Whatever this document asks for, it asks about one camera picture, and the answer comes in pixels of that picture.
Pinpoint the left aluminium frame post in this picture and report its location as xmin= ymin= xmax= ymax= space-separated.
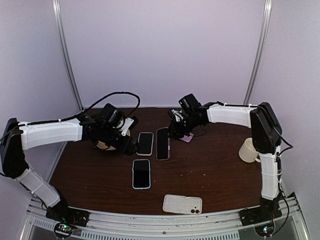
xmin=52 ymin=0 xmax=84 ymax=111

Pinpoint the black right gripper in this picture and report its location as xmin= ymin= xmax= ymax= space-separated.
xmin=165 ymin=114 xmax=202 ymax=139

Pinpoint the dark phone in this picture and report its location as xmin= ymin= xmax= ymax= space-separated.
xmin=156 ymin=127 xmax=170 ymax=160

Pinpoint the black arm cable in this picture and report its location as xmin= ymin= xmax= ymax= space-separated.
xmin=59 ymin=91 xmax=141 ymax=123
xmin=272 ymin=124 xmax=295 ymax=236

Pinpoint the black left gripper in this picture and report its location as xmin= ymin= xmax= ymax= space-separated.
xmin=100 ymin=125 xmax=140 ymax=156

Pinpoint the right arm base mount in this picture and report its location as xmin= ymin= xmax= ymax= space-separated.
xmin=239 ymin=198 xmax=282 ymax=238

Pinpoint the cream ribbed mug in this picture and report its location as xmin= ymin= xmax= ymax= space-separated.
xmin=238 ymin=137 xmax=261 ymax=163

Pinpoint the aluminium front rail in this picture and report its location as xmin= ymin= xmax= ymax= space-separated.
xmin=24 ymin=191 xmax=305 ymax=240

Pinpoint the black-screen phone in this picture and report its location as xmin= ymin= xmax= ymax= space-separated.
xmin=137 ymin=133 xmax=153 ymax=155

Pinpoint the beige ceramic plate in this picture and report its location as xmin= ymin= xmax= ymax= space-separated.
xmin=96 ymin=130 xmax=127 ymax=152

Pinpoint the pink phone case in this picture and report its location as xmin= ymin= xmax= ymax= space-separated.
xmin=135 ymin=132 xmax=154 ymax=157

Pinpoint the right aluminium frame post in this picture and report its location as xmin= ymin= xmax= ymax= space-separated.
xmin=243 ymin=0 xmax=273 ymax=105

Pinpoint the purple phone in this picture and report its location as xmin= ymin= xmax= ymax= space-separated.
xmin=180 ymin=135 xmax=194 ymax=143

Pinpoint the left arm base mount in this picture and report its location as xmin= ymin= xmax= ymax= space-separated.
xmin=45 ymin=206 xmax=90 ymax=239

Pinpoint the light blue phone case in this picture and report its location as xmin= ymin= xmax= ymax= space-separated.
xmin=131 ymin=158 xmax=152 ymax=190

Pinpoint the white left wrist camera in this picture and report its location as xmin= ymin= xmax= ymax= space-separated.
xmin=117 ymin=116 xmax=139 ymax=136

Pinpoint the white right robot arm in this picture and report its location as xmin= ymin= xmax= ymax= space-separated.
xmin=168 ymin=93 xmax=282 ymax=221

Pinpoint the aluminium frame post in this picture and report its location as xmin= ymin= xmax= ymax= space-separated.
xmin=52 ymin=0 xmax=84 ymax=111
xmin=243 ymin=0 xmax=273 ymax=105

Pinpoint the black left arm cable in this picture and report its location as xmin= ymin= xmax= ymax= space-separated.
xmin=59 ymin=91 xmax=141 ymax=123

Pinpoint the clear magsafe phone case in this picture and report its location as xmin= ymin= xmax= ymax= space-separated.
xmin=155 ymin=126 xmax=172 ymax=161

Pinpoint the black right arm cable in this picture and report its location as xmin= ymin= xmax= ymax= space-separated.
xmin=272 ymin=124 xmax=295 ymax=236

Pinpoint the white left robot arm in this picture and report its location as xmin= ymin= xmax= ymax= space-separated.
xmin=0 ymin=103 xmax=139 ymax=222

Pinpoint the cream case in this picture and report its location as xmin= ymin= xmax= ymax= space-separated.
xmin=162 ymin=194 xmax=203 ymax=215

